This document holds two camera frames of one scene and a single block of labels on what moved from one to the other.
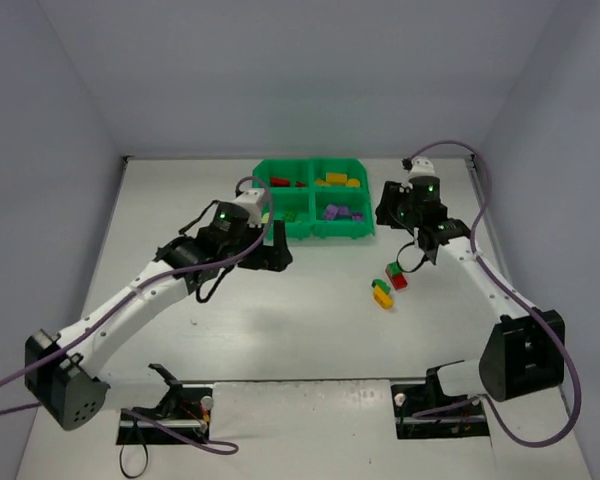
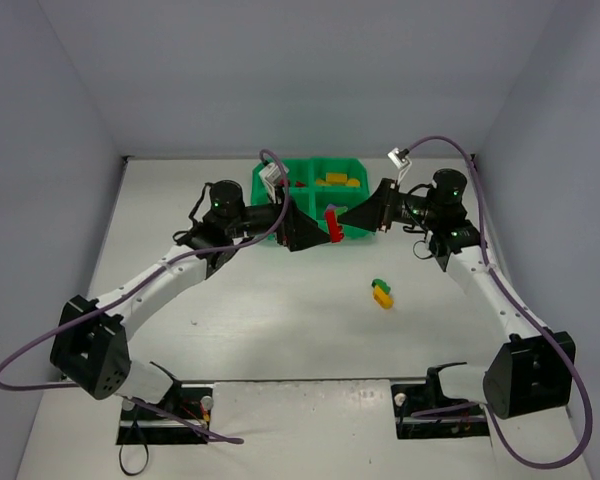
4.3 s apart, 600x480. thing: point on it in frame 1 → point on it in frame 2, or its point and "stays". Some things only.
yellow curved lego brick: x=382 y=298 stays
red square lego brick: x=399 y=281 → x=335 y=230
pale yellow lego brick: x=336 y=178 stays
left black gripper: x=262 y=255 → x=285 y=223
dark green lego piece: x=382 y=284 stays
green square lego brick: x=394 y=269 → x=350 y=231
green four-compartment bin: x=319 y=198 stays
